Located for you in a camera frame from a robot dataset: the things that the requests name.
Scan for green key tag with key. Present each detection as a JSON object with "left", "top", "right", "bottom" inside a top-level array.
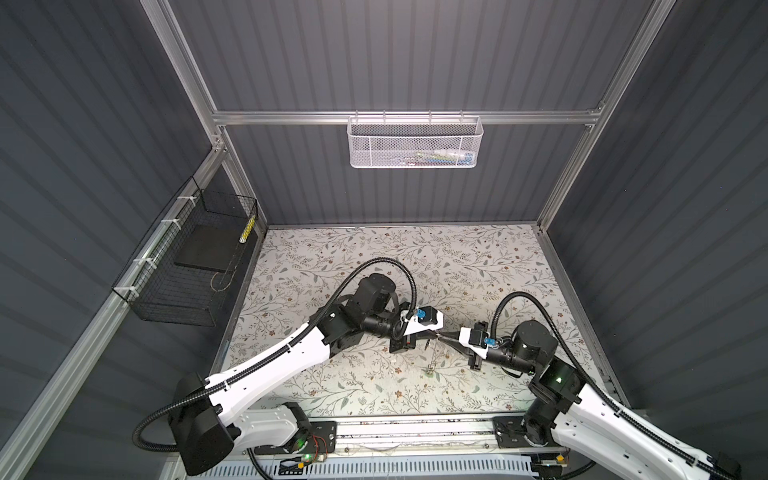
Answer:
[{"left": 424, "top": 340, "right": 439, "bottom": 378}]

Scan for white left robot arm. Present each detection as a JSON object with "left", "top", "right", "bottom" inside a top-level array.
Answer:
[{"left": 168, "top": 273, "right": 444, "bottom": 476}]

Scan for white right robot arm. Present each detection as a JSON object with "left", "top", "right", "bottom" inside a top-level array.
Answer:
[{"left": 439, "top": 321, "right": 742, "bottom": 479}]

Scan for white vented strip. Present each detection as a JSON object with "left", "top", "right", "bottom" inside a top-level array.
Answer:
[{"left": 182, "top": 457, "right": 538, "bottom": 480}]

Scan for items in white basket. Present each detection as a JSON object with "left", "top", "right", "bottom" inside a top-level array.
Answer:
[{"left": 392, "top": 148, "right": 476, "bottom": 168}]

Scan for yellow marker in basket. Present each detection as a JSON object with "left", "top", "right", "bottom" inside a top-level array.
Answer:
[{"left": 239, "top": 216, "right": 256, "bottom": 244}]

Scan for black pad in basket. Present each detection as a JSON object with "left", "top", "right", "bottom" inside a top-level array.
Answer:
[{"left": 174, "top": 225, "right": 242, "bottom": 273}]

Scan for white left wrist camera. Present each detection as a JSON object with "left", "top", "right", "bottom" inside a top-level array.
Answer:
[{"left": 404, "top": 306, "right": 444, "bottom": 336}]

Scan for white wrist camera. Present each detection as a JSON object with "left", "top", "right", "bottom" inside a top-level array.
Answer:
[
  {"left": 459, "top": 322, "right": 494, "bottom": 354},
  {"left": 404, "top": 306, "right": 444, "bottom": 336}
]

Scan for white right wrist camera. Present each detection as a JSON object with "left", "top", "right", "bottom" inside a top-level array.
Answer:
[{"left": 459, "top": 322, "right": 494, "bottom": 354}]

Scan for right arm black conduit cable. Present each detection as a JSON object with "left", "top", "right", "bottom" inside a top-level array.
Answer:
[{"left": 489, "top": 290, "right": 742, "bottom": 480}]

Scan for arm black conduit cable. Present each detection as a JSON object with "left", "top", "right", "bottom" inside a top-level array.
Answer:
[
  {"left": 489, "top": 290, "right": 742, "bottom": 480},
  {"left": 131, "top": 256, "right": 419, "bottom": 452}
]

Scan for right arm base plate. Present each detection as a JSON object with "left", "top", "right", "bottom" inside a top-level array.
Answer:
[{"left": 491, "top": 415, "right": 560, "bottom": 449}]

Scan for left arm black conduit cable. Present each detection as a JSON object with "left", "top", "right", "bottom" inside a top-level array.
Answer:
[{"left": 131, "top": 256, "right": 419, "bottom": 452}]

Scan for aluminium mounting rail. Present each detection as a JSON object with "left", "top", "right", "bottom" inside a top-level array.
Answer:
[{"left": 173, "top": 413, "right": 655, "bottom": 457}]

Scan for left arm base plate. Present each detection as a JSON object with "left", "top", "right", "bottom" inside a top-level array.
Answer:
[{"left": 253, "top": 421, "right": 338, "bottom": 455}]

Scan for white wire mesh basket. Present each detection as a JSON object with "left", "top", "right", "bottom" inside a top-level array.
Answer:
[{"left": 346, "top": 114, "right": 484, "bottom": 169}]

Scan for black wire basket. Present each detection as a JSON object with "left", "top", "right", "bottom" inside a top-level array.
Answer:
[{"left": 113, "top": 178, "right": 259, "bottom": 328}]

